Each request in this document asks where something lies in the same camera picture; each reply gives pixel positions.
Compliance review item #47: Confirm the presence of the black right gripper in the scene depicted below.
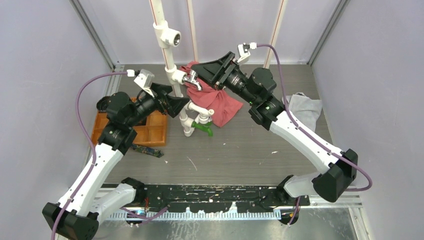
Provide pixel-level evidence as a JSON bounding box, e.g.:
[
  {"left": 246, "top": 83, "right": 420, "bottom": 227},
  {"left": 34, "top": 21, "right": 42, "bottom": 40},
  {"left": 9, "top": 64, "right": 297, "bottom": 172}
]
[{"left": 191, "top": 51, "right": 258, "bottom": 105}]

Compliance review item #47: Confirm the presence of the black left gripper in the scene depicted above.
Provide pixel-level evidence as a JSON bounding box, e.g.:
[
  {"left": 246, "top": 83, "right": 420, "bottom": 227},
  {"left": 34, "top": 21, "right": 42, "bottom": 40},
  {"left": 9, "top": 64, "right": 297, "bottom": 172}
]
[{"left": 125, "top": 82, "right": 189, "bottom": 128}]

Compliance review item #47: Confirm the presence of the chrome water faucet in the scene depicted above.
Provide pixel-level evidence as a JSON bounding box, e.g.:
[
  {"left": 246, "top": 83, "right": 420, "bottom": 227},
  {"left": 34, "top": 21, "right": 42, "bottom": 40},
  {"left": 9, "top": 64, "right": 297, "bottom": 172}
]
[{"left": 182, "top": 70, "right": 203, "bottom": 91}]

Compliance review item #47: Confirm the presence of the white PVC pipe frame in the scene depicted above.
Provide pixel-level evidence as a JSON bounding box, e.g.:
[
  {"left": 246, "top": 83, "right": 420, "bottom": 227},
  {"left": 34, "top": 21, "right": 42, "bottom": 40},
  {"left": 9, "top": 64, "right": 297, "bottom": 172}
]
[{"left": 148, "top": 0, "right": 289, "bottom": 138}]

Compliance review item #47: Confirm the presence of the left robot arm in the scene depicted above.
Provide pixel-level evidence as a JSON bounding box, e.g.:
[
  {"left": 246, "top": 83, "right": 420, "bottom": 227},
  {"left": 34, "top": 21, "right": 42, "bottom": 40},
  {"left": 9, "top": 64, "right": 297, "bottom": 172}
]
[{"left": 42, "top": 83, "right": 190, "bottom": 240}]

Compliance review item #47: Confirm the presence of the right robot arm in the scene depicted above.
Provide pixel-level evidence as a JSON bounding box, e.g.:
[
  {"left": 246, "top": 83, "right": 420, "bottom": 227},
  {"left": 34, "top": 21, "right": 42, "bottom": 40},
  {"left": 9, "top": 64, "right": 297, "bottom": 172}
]
[{"left": 191, "top": 51, "right": 358, "bottom": 206}]

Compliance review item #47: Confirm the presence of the orange compartment tray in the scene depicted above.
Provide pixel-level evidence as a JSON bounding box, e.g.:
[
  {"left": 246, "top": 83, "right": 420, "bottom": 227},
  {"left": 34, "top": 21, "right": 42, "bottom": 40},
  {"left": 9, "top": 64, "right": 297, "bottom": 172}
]
[{"left": 91, "top": 92, "right": 168, "bottom": 149}]

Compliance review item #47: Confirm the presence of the red cloth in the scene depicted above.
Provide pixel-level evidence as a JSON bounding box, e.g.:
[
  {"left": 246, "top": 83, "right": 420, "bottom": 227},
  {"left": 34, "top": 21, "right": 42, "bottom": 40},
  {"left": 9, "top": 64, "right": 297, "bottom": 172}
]
[{"left": 186, "top": 78, "right": 243, "bottom": 128}]

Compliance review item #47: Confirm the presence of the green plastic faucet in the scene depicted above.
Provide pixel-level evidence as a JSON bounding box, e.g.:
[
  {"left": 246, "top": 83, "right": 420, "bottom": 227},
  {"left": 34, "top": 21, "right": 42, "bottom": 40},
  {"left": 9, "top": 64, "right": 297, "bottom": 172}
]
[{"left": 191, "top": 121, "right": 214, "bottom": 137}]

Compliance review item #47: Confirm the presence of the unrolled dark patterned necktie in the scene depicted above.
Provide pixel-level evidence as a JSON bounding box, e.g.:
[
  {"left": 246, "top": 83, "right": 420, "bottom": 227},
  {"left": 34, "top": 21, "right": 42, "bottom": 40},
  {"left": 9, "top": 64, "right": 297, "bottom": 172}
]
[{"left": 131, "top": 144, "right": 164, "bottom": 158}]

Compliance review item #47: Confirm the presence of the grey cloth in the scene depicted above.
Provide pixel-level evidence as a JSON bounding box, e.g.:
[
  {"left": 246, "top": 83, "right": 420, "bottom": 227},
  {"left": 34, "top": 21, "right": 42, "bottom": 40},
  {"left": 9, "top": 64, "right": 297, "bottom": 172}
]
[{"left": 281, "top": 92, "right": 323, "bottom": 132}]

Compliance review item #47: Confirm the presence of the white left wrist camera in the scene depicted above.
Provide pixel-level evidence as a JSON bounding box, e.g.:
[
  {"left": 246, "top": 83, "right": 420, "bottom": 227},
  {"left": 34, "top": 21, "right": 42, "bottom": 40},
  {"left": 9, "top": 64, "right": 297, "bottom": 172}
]
[{"left": 126, "top": 69, "right": 155, "bottom": 98}]

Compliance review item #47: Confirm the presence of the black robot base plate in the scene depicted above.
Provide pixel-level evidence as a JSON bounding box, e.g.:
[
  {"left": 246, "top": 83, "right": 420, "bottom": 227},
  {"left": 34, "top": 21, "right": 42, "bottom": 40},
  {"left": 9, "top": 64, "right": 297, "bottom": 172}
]
[{"left": 125, "top": 184, "right": 298, "bottom": 213}]

